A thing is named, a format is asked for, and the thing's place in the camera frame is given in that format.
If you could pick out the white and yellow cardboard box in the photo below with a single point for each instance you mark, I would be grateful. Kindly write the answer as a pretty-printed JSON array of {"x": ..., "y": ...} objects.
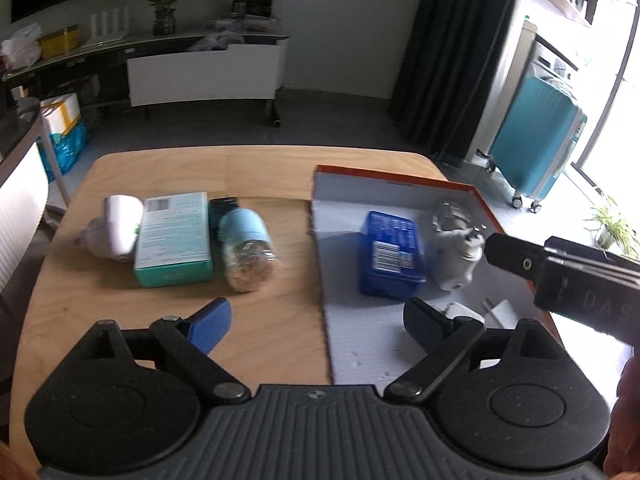
[{"x": 61, "y": 114}]

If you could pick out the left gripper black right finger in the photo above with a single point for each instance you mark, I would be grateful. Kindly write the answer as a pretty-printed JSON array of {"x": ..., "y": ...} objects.
[{"x": 446, "y": 343}]

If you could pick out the teal hard-shell suitcase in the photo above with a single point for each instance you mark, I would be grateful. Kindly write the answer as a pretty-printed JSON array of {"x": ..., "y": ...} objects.
[{"x": 539, "y": 133}]

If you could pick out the white router with antennas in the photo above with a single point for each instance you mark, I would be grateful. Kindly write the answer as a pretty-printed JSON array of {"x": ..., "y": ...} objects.
[{"x": 108, "y": 27}]

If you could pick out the dark framed picture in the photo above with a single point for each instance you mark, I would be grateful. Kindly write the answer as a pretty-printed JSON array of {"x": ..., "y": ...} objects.
[{"x": 261, "y": 8}]

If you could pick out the black power adapter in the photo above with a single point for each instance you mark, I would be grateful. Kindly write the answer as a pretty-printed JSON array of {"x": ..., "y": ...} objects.
[{"x": 217, "y": 208}]

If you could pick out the person's right hand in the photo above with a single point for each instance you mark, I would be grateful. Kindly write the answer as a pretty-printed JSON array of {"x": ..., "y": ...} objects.
[{"x": 622, "y": 461}]

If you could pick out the white appliance behind suitcase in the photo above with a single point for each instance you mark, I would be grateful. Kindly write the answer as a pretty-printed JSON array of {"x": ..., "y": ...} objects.
[{"x": 532, "y": 56}]

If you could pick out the teal and white carton box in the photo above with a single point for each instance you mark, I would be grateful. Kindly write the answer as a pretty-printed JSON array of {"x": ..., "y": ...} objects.
[{"x": 173, "y": 246}]

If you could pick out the blue-capped toothpick jar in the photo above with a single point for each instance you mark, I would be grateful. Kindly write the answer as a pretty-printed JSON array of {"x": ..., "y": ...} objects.
[{"x": 247, "y": 251}]

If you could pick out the white plastic bag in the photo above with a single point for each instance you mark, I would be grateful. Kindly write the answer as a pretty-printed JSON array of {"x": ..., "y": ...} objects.
[{"x": 22, "y": 49}]

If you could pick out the white charger cube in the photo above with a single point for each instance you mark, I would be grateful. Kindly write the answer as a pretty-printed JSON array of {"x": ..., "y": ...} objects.
[
  {"x": 457, "y": 310},
  {"x": 501, "y": 315}
]

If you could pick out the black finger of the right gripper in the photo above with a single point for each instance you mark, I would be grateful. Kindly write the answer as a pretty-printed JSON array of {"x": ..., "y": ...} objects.
[{"x": 524, "y": 259}]

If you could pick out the dark green curtain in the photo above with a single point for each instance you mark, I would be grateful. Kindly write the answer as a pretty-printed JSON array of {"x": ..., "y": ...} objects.
[{"x": 446, "y": 73}]

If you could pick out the clear and white faucet filter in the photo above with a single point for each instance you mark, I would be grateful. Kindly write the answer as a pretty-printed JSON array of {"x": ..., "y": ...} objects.
[{"x": 458, "y": 245}]

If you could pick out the yellow tin box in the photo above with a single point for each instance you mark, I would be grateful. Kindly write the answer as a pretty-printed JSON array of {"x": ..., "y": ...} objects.
[{"x": 60, "y": 42}]

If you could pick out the blue plastic bag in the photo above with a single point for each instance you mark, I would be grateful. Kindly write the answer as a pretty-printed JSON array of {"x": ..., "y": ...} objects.
[{"x": 68, "y": 147}]

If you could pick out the orange-rimmed white cardboard tray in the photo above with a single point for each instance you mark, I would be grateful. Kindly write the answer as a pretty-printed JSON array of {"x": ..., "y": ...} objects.
[{"x": 367, "y": 342}]

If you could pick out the white smart plug device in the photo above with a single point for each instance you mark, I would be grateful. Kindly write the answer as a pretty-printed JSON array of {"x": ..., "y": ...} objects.
[{"x": 114, "y": 234}]

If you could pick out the white and black TV cabinet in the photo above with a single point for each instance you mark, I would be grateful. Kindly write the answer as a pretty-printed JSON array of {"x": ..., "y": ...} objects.
[{"x": 143, "y": 71}]

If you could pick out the small plant by window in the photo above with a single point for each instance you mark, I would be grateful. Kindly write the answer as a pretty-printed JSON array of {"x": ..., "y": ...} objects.
[{"x": 610, "y": 229}]

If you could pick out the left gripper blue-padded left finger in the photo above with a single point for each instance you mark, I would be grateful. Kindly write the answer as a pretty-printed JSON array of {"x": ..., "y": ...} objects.
[{"x": 184, "y": 345}]

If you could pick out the white ribbed side cabinet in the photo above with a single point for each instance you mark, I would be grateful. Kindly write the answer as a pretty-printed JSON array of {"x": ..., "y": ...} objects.
[{"x": 24, "y": 186}]

